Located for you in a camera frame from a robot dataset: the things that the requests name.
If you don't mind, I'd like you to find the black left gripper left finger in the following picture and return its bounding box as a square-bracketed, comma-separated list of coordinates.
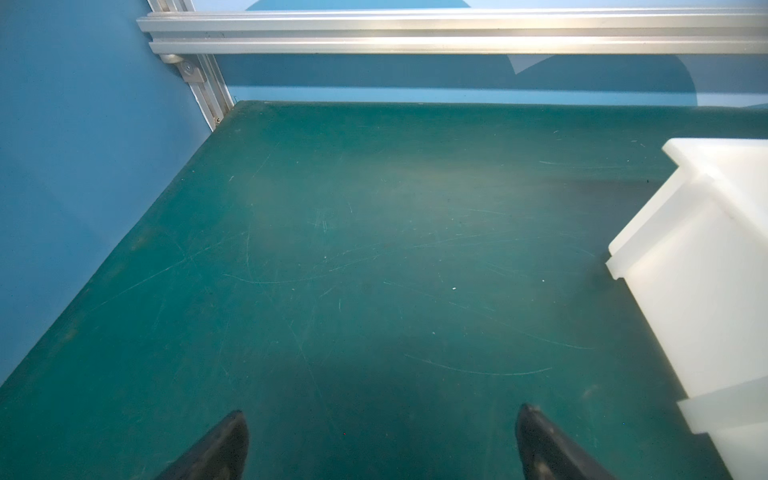
[156, 410, 249, 480]

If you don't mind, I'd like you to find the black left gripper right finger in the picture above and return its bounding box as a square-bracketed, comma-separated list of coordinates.
[515, 403, 615, 480]

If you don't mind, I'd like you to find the white left bin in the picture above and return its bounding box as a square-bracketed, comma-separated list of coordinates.
[607, 138, 767, 479]

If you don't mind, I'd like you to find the left aluminium frame post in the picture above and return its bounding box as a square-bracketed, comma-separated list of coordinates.
[148, 0, 234, 130]

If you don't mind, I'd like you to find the horizontal aluminium back rail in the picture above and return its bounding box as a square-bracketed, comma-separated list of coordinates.
[137, 7, 767, 55]

